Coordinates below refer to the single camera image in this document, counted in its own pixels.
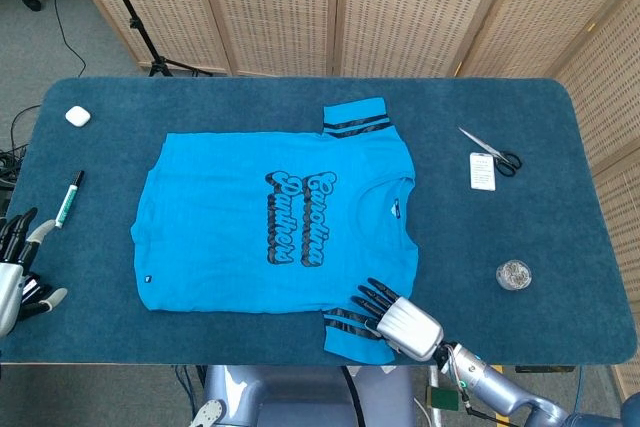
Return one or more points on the blue carpet table cover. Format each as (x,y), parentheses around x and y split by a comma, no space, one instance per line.
(250,97)

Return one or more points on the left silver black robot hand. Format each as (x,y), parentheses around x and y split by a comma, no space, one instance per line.
(10,287)

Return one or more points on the blue-grey robot torso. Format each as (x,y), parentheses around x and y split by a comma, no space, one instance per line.
(300,397)

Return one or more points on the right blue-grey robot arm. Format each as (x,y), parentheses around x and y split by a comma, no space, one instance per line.
(505,392)

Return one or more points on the clear round clip container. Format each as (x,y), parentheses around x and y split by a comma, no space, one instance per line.
(513,275)

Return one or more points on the white card badge holder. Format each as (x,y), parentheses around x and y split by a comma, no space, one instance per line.
(482,174)

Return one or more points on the green white marker pen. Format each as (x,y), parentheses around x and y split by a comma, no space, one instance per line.
(66,202)

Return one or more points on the white earbuds case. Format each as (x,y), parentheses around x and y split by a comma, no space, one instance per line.
(78,116)

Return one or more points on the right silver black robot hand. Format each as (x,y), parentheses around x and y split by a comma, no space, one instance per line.
(412,327)

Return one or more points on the blue Carolina Panthers T-shirt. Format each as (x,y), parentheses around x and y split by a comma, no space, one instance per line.
(210,222)

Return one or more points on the black tripod stand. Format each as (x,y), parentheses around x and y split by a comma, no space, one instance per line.
(137,27)

